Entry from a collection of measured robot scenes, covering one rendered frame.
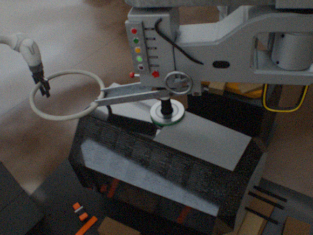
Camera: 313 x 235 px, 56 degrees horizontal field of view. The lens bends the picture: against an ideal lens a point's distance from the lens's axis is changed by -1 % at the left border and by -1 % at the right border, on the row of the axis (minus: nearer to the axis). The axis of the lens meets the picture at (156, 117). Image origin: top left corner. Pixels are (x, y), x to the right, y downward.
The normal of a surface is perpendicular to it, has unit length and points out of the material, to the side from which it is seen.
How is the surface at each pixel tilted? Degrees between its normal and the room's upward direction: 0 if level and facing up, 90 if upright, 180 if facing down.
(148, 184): 45
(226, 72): 90
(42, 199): 0
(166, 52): 90
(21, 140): 0
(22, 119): 0
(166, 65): 90
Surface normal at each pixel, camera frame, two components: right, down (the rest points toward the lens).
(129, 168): -0.45, -0.05
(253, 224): -0.12, -0.71
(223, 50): -0.21, 0.70
